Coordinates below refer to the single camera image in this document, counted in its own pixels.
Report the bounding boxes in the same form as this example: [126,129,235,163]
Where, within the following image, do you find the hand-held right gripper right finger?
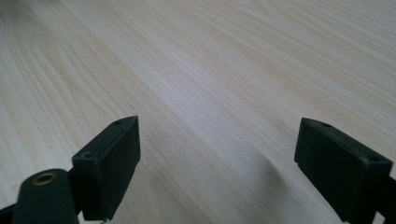
[293,117,394,224]

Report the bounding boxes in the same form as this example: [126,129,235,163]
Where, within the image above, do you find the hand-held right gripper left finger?
[71,115,142,222]

